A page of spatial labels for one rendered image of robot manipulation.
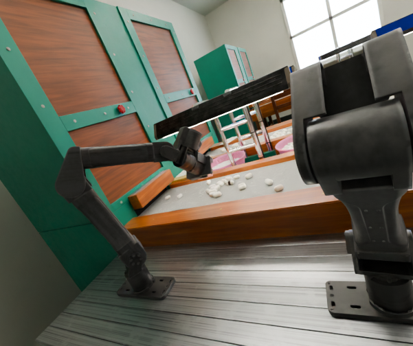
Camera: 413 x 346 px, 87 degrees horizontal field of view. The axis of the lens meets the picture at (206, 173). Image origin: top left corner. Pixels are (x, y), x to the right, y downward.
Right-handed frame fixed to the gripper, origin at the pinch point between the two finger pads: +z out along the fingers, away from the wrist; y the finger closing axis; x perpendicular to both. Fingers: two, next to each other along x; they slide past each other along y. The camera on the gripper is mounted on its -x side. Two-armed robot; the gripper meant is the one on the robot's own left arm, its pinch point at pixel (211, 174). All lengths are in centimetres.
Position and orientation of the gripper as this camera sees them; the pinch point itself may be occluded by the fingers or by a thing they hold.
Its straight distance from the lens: 84.0
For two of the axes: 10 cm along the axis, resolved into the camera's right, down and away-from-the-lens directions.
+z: 5.3, 2.6, 8.1
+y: -8.5, 2.1, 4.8
